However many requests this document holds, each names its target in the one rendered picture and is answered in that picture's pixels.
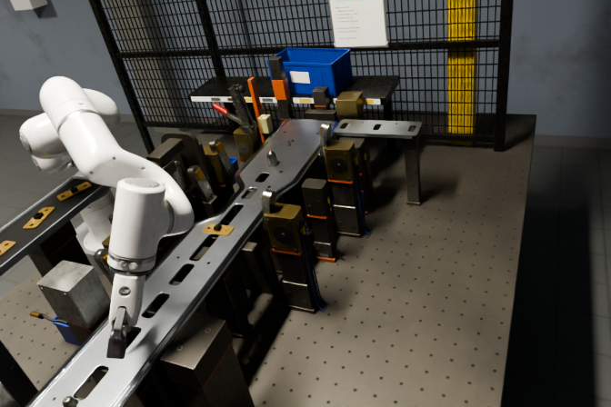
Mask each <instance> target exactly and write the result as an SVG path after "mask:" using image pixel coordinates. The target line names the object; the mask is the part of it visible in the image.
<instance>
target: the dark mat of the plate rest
mask: <svg viewBox="0 0 611 407"><path fill-rule="evenodd" d="M85 182H89V183H90V184H91V185H92V187H90V188H88V189H86V190H84V191H83V192H81V193H79V194H76V195H74V196H72V197H70V198H68V199H66V200H64V201H60V200H59V199H58V198H57V196H58V195H59V194H62V193H64V192H66V191H68V190H69V188H71V187H73V186H78V185H79V184H83V183H85ZM100 186H102V185H101V184H95V183H92V182H90V181H88V180H80V179H73V180H72V181H71V182H69V183H68V184H66V185H65V186H64V187H62V188H61V189H59V190H58V191H57V192H55V193H54V194H52V195H51V196H50V197H48V198H47V199H45V200H44V201H43V202H41V203H40V204H39V205H38V206H37V207H35V208H34V209H32V210H31V211H30V212H28V213H27V214H25V215H24V216H23V217H21V218H20V219H18V220H17V221H16V222H14V223H13V224H11V225H10V226H8V227H7V228H6V229H4V230H3V231H2V232H1V233H0V244H1V243H2V242H4V241H11V242H16V245H14V246H13V247H12V248H11V249H9V250H8V251H7V252H6V253H4V254H3V255H2V256H0V266H1V265H2V264H3V263H5V262H6V261H7V260H8V259H10V258H11V257H12V256H13V255H15V254H16V253H17V252H19V251H20V250H21V249H23V248H24V247H25V246H26V245H28V244H29V243H30V242H32V241H33V240H34V239H35V238H36V237H37V236H38V235H39V234H41V233H42V232H44V231H45V230H46V229H47V228H49V227H50V226H51V225H52V224H54V223H55V222H56V221H58V220H59V219H60V218H61V217H63V216H64V215H65V214H67V213H68V212H69V211H71V210H72V209H73V208H74V207H76V206H77V205H78V204H80V203H81V202H82V201H83V200H84V199H85V198H86V197H88V196H89V195H90V194H92V193H93V192H94V191H95V190H97V189H98V188H99V187H100ZM44 207H54V208H55V209H54V210H53V211H52V212H51V213H50V214H49V215H48V216H47V217H46V218H45V220H44V221H43V222H42V223H41V224H40V225H39V226H38V227H37V228H35V229H24V228H23V227H24V226H25V225H26V224H27V223H28V222H29V221H30V220H31V219H32V218H33V216H34V215H35V214H36V213H38V212H39V211H40V210H41V209H42V208H44Z"/></svg>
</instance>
